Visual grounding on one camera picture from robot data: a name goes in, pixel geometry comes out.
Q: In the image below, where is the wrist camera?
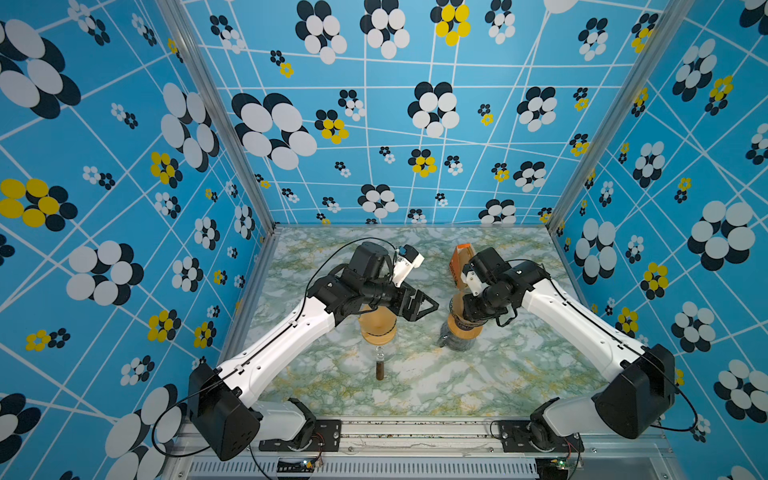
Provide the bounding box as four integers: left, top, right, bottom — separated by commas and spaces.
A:
392, 244, 424, 287
462, 270, 484, 297

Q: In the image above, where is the grey glass pitcher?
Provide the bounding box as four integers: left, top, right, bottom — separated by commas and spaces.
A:
437, 332, 476, 352

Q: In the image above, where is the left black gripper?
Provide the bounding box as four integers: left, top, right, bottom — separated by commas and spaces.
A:
361, 277, 440, 320

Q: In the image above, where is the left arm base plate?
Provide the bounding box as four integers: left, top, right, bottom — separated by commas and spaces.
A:
258, 419, 343, 453

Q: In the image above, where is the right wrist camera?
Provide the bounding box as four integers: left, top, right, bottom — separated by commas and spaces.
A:
462, 270, 484, 297

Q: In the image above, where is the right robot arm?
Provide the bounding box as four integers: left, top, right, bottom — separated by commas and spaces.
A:
460, 248, 678, 450

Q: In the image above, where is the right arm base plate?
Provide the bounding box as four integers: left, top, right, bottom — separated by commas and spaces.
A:
489, 420, 585, 455

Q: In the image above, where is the orange coffee filter pack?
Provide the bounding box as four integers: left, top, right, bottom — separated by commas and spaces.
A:
449, 243, 475, 291

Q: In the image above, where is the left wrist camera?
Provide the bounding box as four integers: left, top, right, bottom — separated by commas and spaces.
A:
392, 244, 424, 287

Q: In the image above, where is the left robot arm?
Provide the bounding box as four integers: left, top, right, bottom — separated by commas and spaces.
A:
188, 237, 429, 461

